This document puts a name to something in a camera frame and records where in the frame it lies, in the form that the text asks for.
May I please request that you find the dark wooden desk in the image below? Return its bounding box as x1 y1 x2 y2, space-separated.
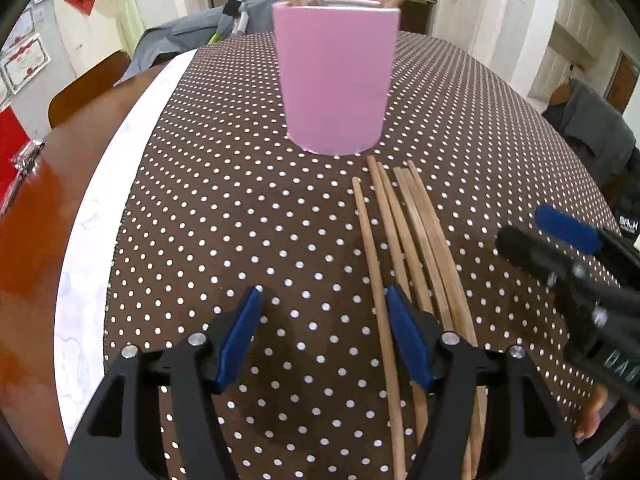
400 0 438 33

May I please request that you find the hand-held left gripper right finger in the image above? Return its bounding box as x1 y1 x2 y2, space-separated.
385 285 586 480

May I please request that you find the brown polka dot tablecloth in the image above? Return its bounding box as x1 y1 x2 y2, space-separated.
102 30 626 480

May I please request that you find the clear plastic parts packet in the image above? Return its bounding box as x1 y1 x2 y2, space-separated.
15 141 47 177

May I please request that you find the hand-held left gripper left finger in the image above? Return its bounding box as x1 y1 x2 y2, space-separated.
60 286 264 480

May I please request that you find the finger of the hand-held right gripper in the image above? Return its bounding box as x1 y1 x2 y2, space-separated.
534 203 640 291
496 225 621 331

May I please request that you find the pink cup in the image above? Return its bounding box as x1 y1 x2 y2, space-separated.
272 0 402 157

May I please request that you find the white tall cabinet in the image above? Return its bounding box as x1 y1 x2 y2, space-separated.
527 0 623 106

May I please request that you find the wooden chair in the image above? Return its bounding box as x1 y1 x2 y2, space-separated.
48 50 132 128

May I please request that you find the red bag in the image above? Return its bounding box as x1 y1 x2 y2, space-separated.
0 107 35 211

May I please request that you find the wooden chopstick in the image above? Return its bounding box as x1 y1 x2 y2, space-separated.
351 176 408 480

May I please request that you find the pile of wooden chopsticks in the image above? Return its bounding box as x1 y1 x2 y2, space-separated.
366 156 488 480

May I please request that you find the person's right hand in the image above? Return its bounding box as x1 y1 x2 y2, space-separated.
574 385 609 442

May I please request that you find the dark grey jacket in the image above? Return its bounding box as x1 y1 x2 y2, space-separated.
542 77 640 251

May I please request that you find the white patterned table sheet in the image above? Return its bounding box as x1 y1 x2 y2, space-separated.
52 49 197 443

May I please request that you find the brown door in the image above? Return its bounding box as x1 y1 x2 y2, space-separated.
602 52 638 113

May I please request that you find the wall of award certificates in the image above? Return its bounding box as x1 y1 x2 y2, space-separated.
0 7 52 111

